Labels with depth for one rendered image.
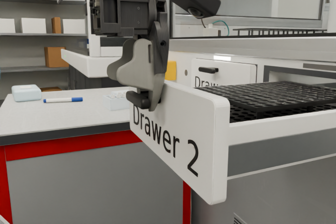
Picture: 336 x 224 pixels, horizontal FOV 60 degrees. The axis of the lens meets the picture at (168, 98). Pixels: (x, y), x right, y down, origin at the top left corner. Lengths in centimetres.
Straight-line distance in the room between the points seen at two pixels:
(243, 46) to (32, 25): 388
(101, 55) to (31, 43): 339
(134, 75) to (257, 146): 16
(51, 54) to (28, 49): 51
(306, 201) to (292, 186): 4
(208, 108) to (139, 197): 70
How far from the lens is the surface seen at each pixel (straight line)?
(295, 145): 38
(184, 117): 33
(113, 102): 96
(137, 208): 98
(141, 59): 36
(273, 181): 72
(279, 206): 73
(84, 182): 89
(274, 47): 68
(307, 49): 62
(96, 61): 151
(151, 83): 36
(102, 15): 34
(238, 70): 74
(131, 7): 36
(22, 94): 121
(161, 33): 35
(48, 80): 491
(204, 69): 80
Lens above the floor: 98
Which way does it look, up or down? 11 degrees down
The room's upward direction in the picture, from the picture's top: straight up
